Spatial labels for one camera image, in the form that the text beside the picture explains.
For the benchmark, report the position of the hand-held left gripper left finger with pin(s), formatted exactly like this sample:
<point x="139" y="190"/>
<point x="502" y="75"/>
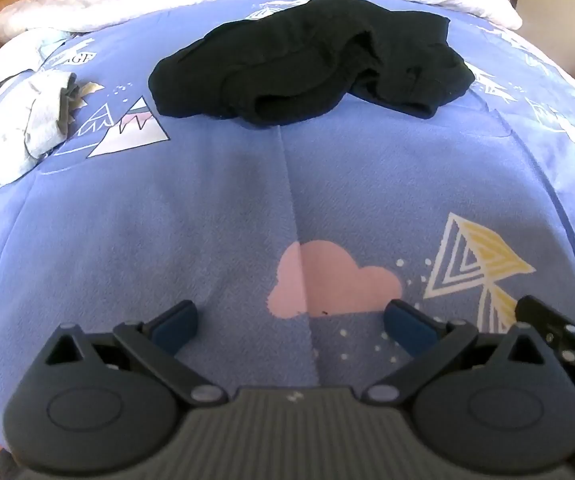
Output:
<point x="177" y="322"/>

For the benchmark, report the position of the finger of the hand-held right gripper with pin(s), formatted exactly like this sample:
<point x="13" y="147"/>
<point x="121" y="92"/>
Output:
<point x="542" y="312"/>

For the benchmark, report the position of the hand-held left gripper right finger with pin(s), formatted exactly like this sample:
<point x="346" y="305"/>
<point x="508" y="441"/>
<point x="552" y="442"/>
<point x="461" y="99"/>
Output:
<point x="407" y="325"/>

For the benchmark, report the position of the black pants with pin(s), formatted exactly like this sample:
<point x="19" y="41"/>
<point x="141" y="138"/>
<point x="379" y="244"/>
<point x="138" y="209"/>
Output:
<point x="292" y="60"/>

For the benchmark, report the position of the person's left forearm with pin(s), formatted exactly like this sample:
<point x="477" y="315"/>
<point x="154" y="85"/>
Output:
<point x="3" y="467"/>

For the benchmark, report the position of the blue printed bed sheet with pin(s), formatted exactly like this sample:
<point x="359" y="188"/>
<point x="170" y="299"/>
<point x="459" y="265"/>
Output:
<point x="167" y="220"/>

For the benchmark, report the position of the grey white crumpled cloth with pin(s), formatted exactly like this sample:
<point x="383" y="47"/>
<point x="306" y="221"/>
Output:
<point x="37" y="115"/>

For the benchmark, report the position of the light floral crumpled cloth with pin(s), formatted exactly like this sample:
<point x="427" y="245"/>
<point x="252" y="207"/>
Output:
<point x="17" y="55"/>

